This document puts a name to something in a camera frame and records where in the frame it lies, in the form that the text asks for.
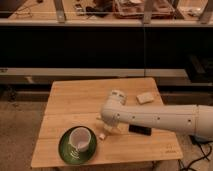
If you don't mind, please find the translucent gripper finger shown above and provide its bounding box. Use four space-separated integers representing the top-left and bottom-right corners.
96 116 103 122
113 126 122 133

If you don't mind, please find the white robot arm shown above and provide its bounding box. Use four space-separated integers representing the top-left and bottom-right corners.
100 90 213 140

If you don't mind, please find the black rectangular box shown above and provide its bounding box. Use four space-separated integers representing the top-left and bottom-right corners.
129 125 152 136

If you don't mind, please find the small white cube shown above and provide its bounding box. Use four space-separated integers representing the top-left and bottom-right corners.
99 134 106 140

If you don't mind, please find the white cup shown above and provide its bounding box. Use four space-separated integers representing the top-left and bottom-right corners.
69 127 91 152

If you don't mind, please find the white sponge block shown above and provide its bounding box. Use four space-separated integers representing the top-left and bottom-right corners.
136 92 154 104

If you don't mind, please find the green saucer plate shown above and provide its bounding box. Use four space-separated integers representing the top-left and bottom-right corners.
58 126 97 165

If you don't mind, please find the blue box on floor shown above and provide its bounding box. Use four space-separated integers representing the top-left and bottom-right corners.
190 136 213 144

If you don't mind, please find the black floor cable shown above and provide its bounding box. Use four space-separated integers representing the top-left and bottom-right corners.
178 143 213 171

